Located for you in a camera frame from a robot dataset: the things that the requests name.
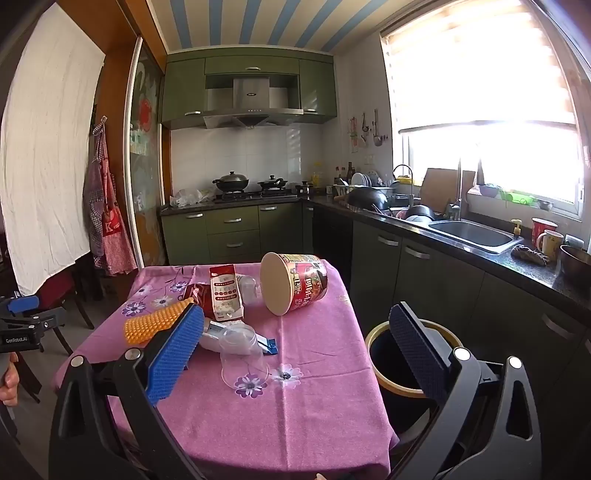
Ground red checkered apron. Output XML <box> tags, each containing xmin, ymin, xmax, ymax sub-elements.
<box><xmin>92</xmin><ymin>117</ymin><xmax>139</xmax><ymax>276</ymax></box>

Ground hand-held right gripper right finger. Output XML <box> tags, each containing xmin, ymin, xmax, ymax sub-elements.
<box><xmin>387</xmin><ymin>301</ymin><xmax>542</xmax><ymax>480</ymax></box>

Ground purple checkered apron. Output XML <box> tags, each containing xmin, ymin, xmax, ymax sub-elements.
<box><xmin>83</xmin><ymin>157</ymin><xmax>108</xmax><ymax>271</ymax></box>

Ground dark red wrapper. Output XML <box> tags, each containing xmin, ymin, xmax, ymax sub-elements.
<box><xmin>182</xmin><ymin>282</ymin><xmax>213</xmax><ymax>319</ymax></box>

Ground red instant noodle cup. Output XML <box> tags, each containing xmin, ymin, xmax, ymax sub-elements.
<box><xmin>260</xmin><ymin>251</ymin><xmax>329</xmax><ymax>317</ymax></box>

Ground brown dish rag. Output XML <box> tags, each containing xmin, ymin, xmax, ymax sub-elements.
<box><xmin>511</xmin><ymin>244</ymin><xmax>551</xmax><ymax>267</ymax></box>

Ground green wall cabinets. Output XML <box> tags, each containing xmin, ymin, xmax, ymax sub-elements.
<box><xmin>160</xmin><ymin>51</ymin><xmax>339</xmax><ymax>130</ymax></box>

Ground steel range hood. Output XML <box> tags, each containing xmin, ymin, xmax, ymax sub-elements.
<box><xmin>202</xmin><ymin>76</ymin><xmax>304</xmax><ymax>130</ymax></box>

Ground white hanging sheet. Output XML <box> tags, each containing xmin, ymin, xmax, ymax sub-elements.
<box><xmin>0</xmin><ymin>4</ymin><xmax>106</xmax><ymax>296</ymax></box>

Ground brown cutting board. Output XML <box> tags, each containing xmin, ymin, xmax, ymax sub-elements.
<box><xmin>421</xmin><ymin>167</ymin><xmax>476</xmax><ymax>210</ymax></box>

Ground red mug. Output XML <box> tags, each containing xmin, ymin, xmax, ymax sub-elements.
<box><xmin>531</xmin><ymin>218</ymin><xmax>558</xmax><ymax>250</ymax></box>

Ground clear plastic cup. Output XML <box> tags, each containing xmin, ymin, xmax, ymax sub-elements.
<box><xmin>217</xmin><ymin>323</ymin><xmax>271</xmax><ymax>391</ymax></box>

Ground window blind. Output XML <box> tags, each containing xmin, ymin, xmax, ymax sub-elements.
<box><xmin>381</xmin><ymin>0</ymin><xmax>583</xmax><ymax>134</ymax></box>

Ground cream mug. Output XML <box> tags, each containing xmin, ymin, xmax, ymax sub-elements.
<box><xmin>536</xmin><ymin>229</ymin><xmax>565</xmax><ymax>261</ymax></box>

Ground steel mixing bowl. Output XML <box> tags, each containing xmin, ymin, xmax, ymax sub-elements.
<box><xmin>560</xmin><ymin>244</ymin><xmax>591</xmax><ymax>280</ymax></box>

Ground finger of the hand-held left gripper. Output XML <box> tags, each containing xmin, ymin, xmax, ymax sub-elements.
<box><xmin>21</xmin><ymin>308</ymin><xmax>68</xmax><ymax>333</ymax></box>
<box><xmin>0</xmin><ymin>295</ymin><xmax>41</xmax><ymax>318</ymax></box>

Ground crumpled plastic bags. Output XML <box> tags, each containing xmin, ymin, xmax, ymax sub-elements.
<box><xmin>168</xmin><ymin>188</ymin><xmax>215</xmax><ymax>208</ymax></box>

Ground pink floral tablecloth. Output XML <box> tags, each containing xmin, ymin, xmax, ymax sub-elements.
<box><xmin>53</xmin><ymin>261</ymin><xmax>400</xmax><ymax>480</ymax></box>

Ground large black wok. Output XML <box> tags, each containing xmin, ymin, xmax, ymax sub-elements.
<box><xmin>346</xmin><ymin>187</ymin><xmax>389</xmax><ymax>214</ymax></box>

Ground painted glass sliding door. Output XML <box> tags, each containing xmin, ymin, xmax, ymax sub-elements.
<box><xmin>124</xmin><ymin>37</ymin><xmax>172</xmax><ymax>271</ymax></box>

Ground dish rack with plates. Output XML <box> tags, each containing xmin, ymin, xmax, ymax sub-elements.
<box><xmin>332</xmin><ymin>172</ymin><xmax>398</xmax><ymax>199</ymax></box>

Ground person's left hand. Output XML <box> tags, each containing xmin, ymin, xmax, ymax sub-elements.
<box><xmin>0</xmin><ymin>360</ymin><xmax>19</xmax><ymax>407</ymax></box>

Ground red chair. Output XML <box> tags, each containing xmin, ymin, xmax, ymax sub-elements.
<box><xmin>34</xmin><ymin>268</ymin><xmax>93</xmax><ymax>333</ymax></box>

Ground gas stove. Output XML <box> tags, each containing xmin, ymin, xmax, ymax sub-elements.
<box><xmin>215</xmin><ymin>188</ymin><xmax>298</xmax><ymax>201</ymax></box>

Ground green plastic container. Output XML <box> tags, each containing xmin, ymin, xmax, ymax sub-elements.
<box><xmin>501</xmin><ymin>189</ymin><xmax>536</xmax><ymax>208</ymax></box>

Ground black wok with lid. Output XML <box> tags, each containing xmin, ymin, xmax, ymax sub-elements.
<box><xmin>212</xmin><ymin>171</ymin><xmax>251</xmax><ymax>192</ymax></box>

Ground steel sink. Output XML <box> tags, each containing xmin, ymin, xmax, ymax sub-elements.
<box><xmin>427</xmin><ymin>218</ymin><xmax>525</xmax><ymax>254</ymax></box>

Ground steel sink faucet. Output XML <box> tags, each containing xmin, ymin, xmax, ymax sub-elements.
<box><xmin>443</xmin><ymin>157</ymin><xmax>464</xmax><ymax>221</ymax></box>

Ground white and red snack bag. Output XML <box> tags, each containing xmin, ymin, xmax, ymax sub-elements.
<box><xmin>209</xmin><ymin>264</ymin><xmax>245</xmax><ymax>321</ymax></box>

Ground dark bin with yellow rim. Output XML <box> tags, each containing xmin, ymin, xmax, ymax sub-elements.
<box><xmin>365</xmin><ymin>320</ymin><xmax>465</xmax><ymax>437</ymax></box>

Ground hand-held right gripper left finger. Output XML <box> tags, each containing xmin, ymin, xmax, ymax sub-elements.
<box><xmin>48</xmin><ymin>302</ymin><xmax>206</xmax><ymax>480</ymax></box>

